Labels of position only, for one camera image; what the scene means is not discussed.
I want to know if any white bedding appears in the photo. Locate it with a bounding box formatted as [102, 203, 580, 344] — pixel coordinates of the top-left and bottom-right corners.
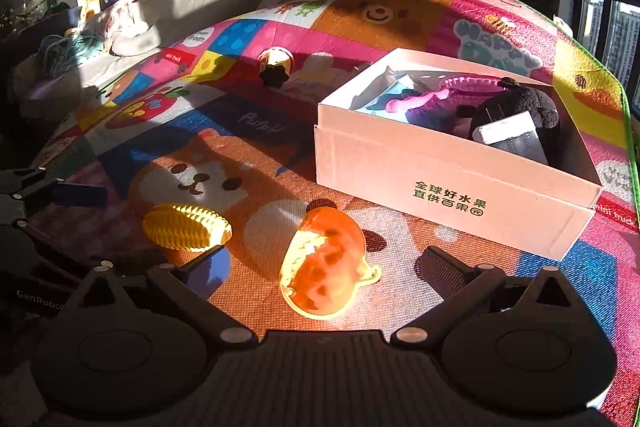
[20, 0, 321, 102]

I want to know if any dark plush toy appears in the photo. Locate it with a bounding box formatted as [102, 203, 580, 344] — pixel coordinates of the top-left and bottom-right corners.
[457, 77, 563, 158]

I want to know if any white cardboard box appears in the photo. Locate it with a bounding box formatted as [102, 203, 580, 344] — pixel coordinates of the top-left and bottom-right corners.
[314, 48, 605, 262]

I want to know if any white patterned cloth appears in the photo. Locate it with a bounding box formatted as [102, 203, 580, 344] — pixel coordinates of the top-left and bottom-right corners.
[85, 0, 151, 58]

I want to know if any colourful printed play mat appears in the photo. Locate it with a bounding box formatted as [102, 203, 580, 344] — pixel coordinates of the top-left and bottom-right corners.
[15, 0, 640, 427]

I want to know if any pink net scoop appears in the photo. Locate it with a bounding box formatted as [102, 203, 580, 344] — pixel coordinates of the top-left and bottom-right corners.
[385, 74, 511, 132]

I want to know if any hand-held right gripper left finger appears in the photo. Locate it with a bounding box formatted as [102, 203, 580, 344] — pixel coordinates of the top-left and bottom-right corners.
[55, 244, 258, 348]

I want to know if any blue packet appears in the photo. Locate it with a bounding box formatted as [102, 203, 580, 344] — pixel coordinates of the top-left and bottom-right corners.
[357, 67, 451, 128]

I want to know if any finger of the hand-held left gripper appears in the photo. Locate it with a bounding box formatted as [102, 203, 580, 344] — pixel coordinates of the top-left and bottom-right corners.
[15, 219, 168, 280]
[0, 166, 108, 225]

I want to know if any teal cloth pile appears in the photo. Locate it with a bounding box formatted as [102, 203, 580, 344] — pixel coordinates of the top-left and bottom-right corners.
[37, 32, 106, 78]

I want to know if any orange plastic food toy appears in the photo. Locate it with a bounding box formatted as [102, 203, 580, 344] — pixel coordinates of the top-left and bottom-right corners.
[279, 206, 382, 320]

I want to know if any white power adapter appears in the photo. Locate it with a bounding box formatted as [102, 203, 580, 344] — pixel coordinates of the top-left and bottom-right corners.
[472, 109, 551, 165]

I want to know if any yellow corn toy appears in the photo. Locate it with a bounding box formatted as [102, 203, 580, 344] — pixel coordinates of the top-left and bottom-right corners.
[142, 203, 233, 253]

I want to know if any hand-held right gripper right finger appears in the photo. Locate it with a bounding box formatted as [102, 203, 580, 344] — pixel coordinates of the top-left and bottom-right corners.
[391, 246, 596, 348]

